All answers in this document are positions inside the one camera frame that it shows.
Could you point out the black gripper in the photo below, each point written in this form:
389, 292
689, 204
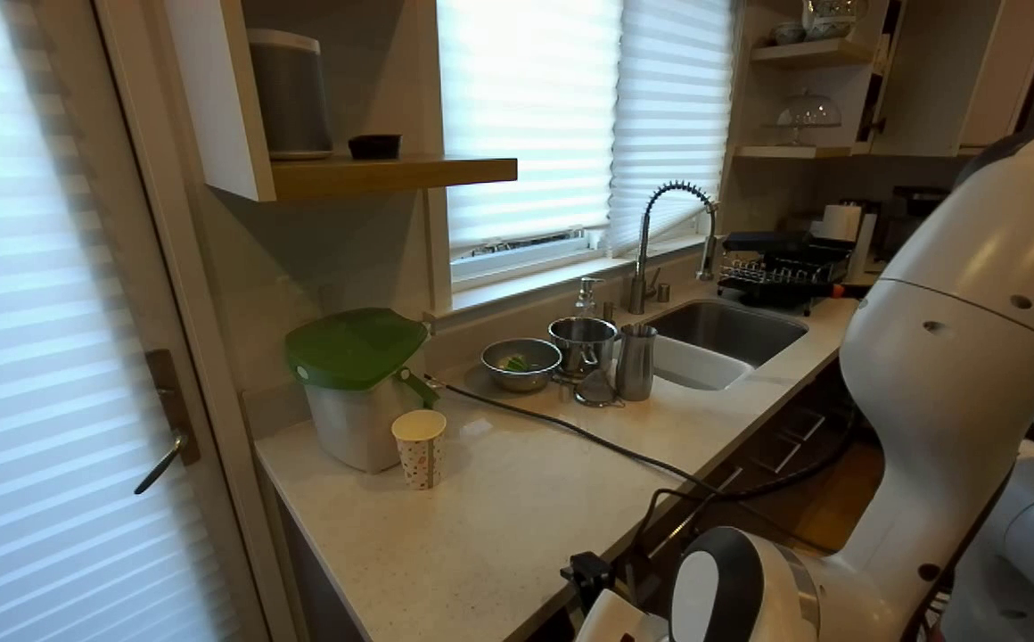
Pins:
590, 577

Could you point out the wooden drawer with grey front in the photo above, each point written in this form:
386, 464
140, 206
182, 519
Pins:
682, 521

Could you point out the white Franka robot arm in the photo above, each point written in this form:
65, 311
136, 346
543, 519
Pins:
967, 331

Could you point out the dotted paper cup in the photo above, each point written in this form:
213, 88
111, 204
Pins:
419, 445

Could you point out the metal bowl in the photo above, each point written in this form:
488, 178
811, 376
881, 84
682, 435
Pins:
518, 372

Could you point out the small metal cup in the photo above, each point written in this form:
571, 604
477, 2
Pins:
636, 362

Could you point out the green item in bowl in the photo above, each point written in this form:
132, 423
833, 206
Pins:
516, 359

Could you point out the large metal pitcher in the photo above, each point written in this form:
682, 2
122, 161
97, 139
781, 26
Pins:
584, 344

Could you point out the steel kitchen sink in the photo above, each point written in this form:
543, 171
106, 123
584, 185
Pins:
718, 331

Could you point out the clear soap bottle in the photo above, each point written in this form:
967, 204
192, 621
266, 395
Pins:
585, 299

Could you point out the white bin with green lid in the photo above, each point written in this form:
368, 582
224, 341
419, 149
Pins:
357, 379

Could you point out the black dish rack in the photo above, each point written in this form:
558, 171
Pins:
778, 268

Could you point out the chrome kitchen faucet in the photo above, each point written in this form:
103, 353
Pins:
660, 214

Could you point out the paper towel roll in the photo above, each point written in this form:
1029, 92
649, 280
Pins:
840, 223

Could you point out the white window blind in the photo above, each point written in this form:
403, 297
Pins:
531, 118
671, 107

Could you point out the small black bowl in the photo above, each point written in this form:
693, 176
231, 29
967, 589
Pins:
376, 148

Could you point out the open white shelf unit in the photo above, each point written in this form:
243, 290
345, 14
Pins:
813, 148

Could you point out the grey cylinder speaker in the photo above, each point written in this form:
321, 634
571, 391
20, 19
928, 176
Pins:
289, 92

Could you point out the white door blind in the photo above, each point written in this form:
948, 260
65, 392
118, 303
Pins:
56, 331

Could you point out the wooden wall shelf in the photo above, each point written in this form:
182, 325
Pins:
386, 176

